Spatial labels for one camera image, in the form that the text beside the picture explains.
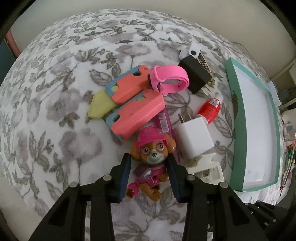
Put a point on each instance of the magenta lip balm tube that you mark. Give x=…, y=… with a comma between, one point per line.
x=163, y=122

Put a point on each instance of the pink kids smartwatch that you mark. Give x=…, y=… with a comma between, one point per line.
x=168, y=79

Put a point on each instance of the pink board by wall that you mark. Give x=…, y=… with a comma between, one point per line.
x=12, y=44

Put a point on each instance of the white power bank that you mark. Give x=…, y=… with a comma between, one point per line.
x=274, y=93

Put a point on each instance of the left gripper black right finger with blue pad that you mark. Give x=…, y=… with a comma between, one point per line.
x=211, y=208

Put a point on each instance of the floral grey white blanket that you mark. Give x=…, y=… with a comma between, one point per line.
x=47, y=140

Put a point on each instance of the red white glue bottle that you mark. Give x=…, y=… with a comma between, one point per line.
x=210, y=109

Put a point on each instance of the small white camera device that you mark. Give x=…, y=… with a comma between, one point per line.
x=193, y=49

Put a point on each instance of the teal white shallow box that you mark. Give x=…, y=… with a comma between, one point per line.
x=257, y=148

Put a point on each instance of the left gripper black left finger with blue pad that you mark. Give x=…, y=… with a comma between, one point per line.
x=66, y=218

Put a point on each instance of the white usb charger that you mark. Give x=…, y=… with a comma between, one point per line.
x=193, y=137

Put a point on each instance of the coral toy knife yellow blade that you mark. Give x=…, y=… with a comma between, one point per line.
x=119, y=91

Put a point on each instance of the coral blue toy knife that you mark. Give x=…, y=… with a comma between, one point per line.
x=134, y=114

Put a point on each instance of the dark cabinet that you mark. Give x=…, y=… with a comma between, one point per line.
x=7, y=59

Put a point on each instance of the pink puppy toy figure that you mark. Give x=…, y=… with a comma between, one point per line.
x=151, y=148

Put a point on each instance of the black usb charger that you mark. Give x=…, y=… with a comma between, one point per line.
x=197, y=74

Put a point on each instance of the clutter of pens and items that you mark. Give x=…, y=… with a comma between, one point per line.
x=288, y=121

